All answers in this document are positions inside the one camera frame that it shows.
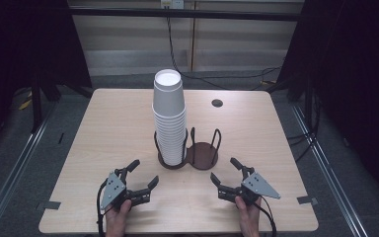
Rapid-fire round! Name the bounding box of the black metal stand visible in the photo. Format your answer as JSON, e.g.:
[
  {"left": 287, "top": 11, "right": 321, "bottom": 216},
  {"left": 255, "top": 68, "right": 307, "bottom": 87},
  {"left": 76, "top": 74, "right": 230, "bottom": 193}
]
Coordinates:
[{"left": 29, "top": 73, "right": 44, "bottom": 134}]

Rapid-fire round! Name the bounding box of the grey tape strip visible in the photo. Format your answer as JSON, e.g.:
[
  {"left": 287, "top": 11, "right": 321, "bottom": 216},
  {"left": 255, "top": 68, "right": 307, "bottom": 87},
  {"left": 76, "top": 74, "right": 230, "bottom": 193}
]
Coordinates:
[
  {"left": 35, "top": 199, "right": 62, "bottom": 211},
  {"left": 296, "top": 195, "right": 319, "bottom": 206}
]

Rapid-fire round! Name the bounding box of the long black hanging cable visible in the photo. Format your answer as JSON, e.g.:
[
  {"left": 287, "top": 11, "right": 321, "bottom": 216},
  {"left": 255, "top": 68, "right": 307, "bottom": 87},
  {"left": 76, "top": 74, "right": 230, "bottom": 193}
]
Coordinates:
[{"left": 165, "top": 15, "right": 282, "bottom": 92}]

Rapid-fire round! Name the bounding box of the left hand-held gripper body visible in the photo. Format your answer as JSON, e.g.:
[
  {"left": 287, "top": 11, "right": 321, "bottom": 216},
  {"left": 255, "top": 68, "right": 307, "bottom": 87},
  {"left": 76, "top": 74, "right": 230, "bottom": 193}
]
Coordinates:
[{"left": 99, "top": 168, "right": 153, "bottom": 212}]

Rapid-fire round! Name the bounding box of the stack of white paper cups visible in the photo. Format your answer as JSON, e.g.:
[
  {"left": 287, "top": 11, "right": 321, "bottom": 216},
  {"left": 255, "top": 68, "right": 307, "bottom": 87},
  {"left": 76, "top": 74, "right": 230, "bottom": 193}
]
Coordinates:
[{"left": 151, "top": 68, "right": 188, "bottom": 167}]

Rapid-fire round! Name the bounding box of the white wall power outlet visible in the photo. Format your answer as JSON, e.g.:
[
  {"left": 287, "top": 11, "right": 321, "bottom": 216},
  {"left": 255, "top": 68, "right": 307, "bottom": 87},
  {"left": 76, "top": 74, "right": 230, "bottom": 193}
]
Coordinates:
[{"left": 160, "top": 0, "right": 186, "bottom": 10}]

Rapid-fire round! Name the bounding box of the black floor cables bundle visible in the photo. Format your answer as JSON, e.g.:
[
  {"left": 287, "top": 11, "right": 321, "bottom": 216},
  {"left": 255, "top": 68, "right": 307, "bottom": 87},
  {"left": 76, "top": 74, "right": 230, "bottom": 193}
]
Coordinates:
[{"left": 286, "top": 88, "right": 322, "bottom": 163}]

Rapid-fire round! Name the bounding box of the dark brown double cup holder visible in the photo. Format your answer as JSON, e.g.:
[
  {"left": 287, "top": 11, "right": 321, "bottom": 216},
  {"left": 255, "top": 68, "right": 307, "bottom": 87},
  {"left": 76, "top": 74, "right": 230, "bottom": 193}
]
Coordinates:
[{"left": 153, "top": 126, "right": 223, "bottom": 172}]

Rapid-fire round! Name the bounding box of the dark curtain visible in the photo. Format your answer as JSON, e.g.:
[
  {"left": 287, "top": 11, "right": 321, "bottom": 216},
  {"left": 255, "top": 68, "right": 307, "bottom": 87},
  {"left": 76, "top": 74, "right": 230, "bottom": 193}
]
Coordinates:
[
  {"left": 277, "top": 0, "right": 379, "bottom": 208},
  {"left": 0, "top": 0, "right": 94, "bottom": 159}
]

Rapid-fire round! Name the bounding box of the person's right hand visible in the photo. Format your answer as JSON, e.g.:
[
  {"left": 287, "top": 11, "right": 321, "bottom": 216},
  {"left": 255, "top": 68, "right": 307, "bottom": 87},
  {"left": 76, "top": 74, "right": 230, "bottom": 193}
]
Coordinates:
[{"left": 234, "top": 195, "right": 264, "bottom": 237}]

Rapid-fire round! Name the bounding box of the left hand-held gripper black cable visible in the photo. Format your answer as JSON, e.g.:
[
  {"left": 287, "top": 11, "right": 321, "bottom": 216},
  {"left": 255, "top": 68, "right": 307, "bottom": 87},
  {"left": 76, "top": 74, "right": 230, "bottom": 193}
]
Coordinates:
[{"left": 95, "top": 179, "right": 109, "bottom": 237}]

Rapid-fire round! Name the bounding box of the yellow tape piece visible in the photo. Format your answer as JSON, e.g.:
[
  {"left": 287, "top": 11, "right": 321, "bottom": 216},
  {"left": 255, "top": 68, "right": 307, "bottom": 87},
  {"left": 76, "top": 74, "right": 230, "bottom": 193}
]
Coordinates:
[{"left": 17, "top": 98, "right": 34, "bottom": 112}]

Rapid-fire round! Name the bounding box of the black horizontal metal bar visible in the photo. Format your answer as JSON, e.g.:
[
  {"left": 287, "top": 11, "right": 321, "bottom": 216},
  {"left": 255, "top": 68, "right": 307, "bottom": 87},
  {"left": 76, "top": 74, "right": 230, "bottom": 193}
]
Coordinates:
[{"left": 68, "top": 7, "right": 306, "bottom": 23}]

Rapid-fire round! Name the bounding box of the right hand-held gripper black cable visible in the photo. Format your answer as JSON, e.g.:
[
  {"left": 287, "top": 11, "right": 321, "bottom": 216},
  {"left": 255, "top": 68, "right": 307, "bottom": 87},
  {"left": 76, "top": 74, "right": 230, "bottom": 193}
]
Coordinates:
[{"left": 259, "top": 196, "right": 278, "bottom": 237}]

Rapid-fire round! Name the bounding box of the hand-held gripper black cable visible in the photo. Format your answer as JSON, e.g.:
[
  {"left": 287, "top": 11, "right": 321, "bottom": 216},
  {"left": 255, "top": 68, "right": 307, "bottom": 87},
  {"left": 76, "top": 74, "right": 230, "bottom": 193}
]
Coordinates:
[
  {"left": 95, "top": 179, "right": 109, "bottom": 237},
  {"left": 259, "top": 196, "right": 278, "bottom": 237}
]

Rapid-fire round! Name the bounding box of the person's left hand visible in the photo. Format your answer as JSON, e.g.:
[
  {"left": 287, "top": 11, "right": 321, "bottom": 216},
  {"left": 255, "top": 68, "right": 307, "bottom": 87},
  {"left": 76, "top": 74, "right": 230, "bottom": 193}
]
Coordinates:
[{"left": 105, "top": 198, "right": 133, "bottom": 237}]

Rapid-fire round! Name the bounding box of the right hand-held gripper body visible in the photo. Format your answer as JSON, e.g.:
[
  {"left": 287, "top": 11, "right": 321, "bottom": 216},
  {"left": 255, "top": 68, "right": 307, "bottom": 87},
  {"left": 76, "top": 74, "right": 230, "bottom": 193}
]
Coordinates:
[{"left": 217, "top": 166, "right": 282, "bottom": 206}]

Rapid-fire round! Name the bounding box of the metal floor rail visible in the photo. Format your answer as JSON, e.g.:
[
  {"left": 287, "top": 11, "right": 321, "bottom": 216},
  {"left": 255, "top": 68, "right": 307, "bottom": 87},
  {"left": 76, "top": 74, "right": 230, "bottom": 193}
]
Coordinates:
[
  {"left": 0, "top": 102, "right": 58, "bottom": 237},
  {"left": 289, "top": 104, "right": 371, "bottom": 237}
]

